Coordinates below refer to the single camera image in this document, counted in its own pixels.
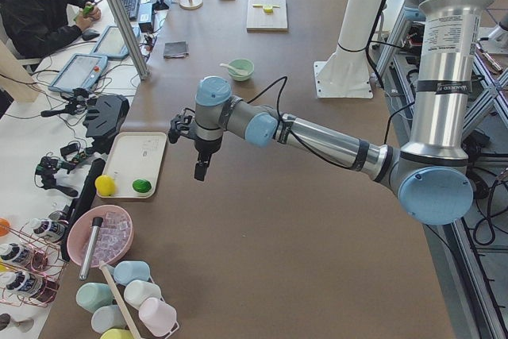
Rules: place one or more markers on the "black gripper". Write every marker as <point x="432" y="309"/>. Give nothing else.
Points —
<point x="205" y="145"/>

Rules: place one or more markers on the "white ceramic spoon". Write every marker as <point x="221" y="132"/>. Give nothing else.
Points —
<point x="232" y="68"/>

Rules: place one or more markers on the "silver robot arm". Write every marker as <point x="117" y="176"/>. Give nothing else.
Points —
<point x="427" y="174"/>

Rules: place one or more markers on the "pink bowl with ice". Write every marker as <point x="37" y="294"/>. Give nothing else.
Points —
<point x="115" y="235"/>

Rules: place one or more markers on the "mint green bowl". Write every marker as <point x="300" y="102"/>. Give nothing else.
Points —
<point x="244" y="69"/>

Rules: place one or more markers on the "green lime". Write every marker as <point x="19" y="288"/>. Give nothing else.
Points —
<point x="142" y="186"/>

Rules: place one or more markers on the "cream tray with bear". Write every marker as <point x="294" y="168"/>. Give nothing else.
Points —
<point x="135" y="155"/>

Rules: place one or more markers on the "yellow lemon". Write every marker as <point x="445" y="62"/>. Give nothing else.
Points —
<point x="105" y="186"/>

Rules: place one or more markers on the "metal muddler with black tip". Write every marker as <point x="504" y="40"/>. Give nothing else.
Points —
<point x="88" y="256"/>

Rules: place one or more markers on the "grey folded cloth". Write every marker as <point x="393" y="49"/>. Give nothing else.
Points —
<point x="178" y="49"/>

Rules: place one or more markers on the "light blue cup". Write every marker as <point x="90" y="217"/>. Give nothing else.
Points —
<point x="130" y="270"/>

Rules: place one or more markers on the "white cup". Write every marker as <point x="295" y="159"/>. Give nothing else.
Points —
<point x="137" y="291"/>

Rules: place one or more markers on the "teach pendant tablet far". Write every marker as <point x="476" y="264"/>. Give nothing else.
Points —
<point x="111" y="44"/>

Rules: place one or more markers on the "teach pendant tablet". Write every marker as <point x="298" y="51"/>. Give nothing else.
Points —
<point x="82" y="71"/>
<point x="111" y="44"/>

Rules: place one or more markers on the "teach pendant tablet near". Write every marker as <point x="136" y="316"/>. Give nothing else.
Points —
<point x="82" y="71"/>

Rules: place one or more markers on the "pink cup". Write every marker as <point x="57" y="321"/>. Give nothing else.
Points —
<point x="159" y="317"/>

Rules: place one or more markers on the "bamboo cutting board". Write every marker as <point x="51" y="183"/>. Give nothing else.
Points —
<point x="259" y="21"/>

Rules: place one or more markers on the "mint green cup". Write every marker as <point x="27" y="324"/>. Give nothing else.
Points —
<point x="92" y="296"/>

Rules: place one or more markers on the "yellow plastic knife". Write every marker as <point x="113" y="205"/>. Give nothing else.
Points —
<point x="258" y="5"/>

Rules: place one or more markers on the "seated person in black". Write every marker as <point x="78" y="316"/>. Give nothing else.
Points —
<point x="38" y="28"/>

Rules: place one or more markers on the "copper wire bottle rack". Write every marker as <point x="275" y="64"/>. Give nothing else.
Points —
<point x="31" y="262"/>

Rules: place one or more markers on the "aluminium frame post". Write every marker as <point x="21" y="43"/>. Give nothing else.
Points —
<point x="126" y="31"/>

